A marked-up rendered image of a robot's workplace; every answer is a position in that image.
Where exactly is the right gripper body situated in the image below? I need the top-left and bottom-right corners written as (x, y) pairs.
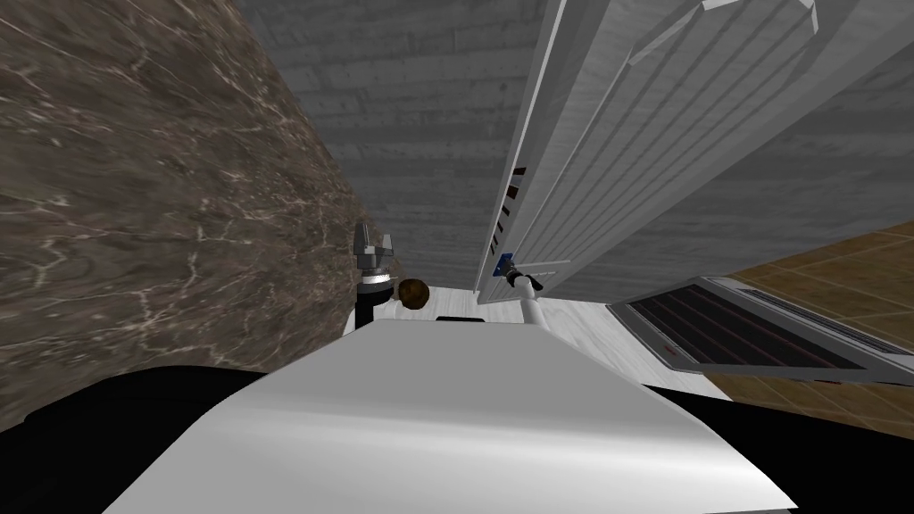
top-left (503, 261), bottom-right (545, 294)

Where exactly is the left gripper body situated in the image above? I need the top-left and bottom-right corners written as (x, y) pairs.
top-left (356, 245), bottom-right (396, 278)

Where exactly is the brown ball door knob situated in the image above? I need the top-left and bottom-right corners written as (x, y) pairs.
top-left (395, 278), bottom-right (432, 312)

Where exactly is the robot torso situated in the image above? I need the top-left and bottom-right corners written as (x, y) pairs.
top-left (103, 314), bottom-right (799, 514)

